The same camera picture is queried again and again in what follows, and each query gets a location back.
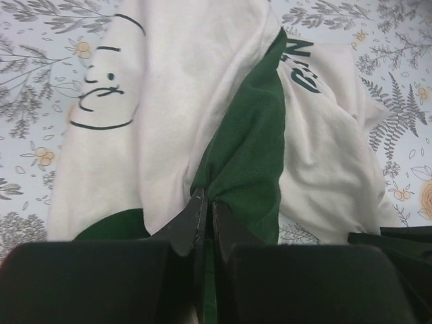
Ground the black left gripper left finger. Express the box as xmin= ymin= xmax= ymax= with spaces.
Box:
xmin=1 ymin=189 xmax=205 ymax=323

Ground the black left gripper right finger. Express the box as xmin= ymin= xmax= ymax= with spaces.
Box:
xmin=213 ymin=202 xmax=431 ymax=323

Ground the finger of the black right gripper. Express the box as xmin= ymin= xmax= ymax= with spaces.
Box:
xmin=348 ymin=226 xmax=431 ymax=280

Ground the white green raglan t-shirt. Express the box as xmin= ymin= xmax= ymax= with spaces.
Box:
xmin=47 ymin=1 xmax=401 ymax=244

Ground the floral patterned table mat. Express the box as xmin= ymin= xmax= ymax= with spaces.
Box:
xmin=1 ymin=1 xmax=431 ymax=256

